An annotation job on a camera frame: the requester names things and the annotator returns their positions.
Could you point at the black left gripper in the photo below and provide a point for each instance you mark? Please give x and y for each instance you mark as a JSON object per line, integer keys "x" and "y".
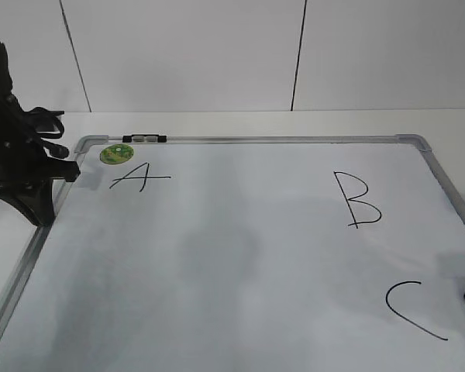
{"x": 29, "y": 162}

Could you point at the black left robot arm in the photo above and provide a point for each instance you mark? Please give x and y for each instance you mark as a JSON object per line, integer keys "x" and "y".
{"x": 11, "y": 112}

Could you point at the green round magnet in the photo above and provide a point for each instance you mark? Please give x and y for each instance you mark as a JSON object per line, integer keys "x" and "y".
{"x": 116, "y": 154}

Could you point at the black whiteboard marker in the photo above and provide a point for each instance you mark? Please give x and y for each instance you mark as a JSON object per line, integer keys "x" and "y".
{"x": 144, "y": 138}

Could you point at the white aluminium-framed whiteboard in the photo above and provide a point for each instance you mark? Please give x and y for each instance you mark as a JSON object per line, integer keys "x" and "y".
{"x": 255, "y": 254}

